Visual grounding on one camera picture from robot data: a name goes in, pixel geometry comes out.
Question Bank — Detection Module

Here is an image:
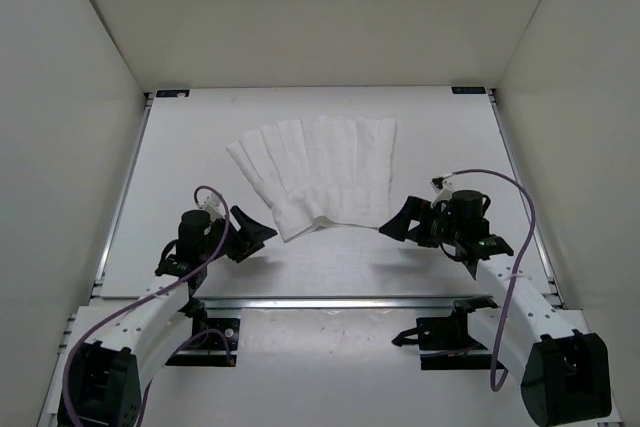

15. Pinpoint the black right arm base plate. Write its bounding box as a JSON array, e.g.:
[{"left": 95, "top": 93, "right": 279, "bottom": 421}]
[{"left": 391, "top": 296, "right": 497, "bottom": 371}]

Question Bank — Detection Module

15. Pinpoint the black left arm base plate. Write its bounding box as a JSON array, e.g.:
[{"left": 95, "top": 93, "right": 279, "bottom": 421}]
[{"left": 166, "top": 310, "right": 241, "bottom": 368}]

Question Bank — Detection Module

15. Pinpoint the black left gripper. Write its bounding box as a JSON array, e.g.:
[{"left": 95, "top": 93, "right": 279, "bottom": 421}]
[{"left": 203, "top": 203, "right": 278, "bottom": 263}]

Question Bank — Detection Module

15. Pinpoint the blue right corner label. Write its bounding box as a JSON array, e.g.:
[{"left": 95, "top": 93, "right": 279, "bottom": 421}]
[{"left": 451, "top": 86, "right": 486, "bottom": 95}]

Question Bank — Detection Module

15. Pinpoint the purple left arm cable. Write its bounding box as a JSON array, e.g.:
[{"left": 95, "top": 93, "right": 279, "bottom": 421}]
[{"left": 62, "top": 185, "right": 241, "bottom": 427}]

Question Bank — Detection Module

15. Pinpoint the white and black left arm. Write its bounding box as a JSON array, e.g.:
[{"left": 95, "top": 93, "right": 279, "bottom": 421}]
[{"left": 57, "top": 206, "right": 277, "bottom": 426}]

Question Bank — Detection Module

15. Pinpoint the white pleated skirt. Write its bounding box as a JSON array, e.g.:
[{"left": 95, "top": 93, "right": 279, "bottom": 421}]
[{"left": 226, "top": 116, "right": 396, "bottom": 242}]

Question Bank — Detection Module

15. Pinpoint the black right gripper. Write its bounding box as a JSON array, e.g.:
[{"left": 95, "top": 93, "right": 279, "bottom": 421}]
[{"left": 379, "top": 197, "right": 462, "bottom": 249}]

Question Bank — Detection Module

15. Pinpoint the aluminium table edge rail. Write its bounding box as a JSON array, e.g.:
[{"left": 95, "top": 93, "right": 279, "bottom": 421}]
[{"left": 198, "top": 294, "right": 479, "bottom": 310}]

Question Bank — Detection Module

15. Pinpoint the blue corner label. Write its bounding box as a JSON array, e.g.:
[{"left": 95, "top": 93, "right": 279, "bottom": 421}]
[
  {"left": 155, "top": 89, "right": 190, "bottom": 98},
  {"left": 451, "top": 86, "right": 486, "bottom": 95}
]

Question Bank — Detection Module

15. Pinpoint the blue left corner label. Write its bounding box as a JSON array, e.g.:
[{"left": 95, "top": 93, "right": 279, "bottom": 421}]
[{"left": 155, "top": 89, "right": 190, "bottom": 98}]

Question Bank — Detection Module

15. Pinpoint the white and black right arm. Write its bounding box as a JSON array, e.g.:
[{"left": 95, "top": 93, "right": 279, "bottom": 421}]
[{"left": 378, "top": 179, "right": 613, "bottom": 426}]

